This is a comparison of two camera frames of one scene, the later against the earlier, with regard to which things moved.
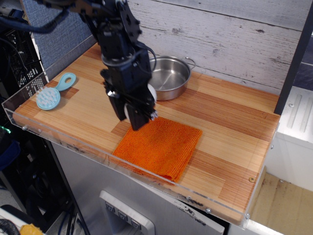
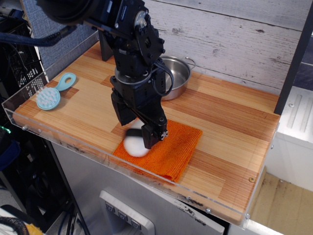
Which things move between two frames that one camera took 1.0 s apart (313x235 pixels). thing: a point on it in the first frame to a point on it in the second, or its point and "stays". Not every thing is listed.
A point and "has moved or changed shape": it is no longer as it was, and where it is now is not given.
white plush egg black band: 153,95 has moved or changed shape
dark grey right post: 296,61 stays
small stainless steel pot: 169,76 stays
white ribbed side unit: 291,158 stays
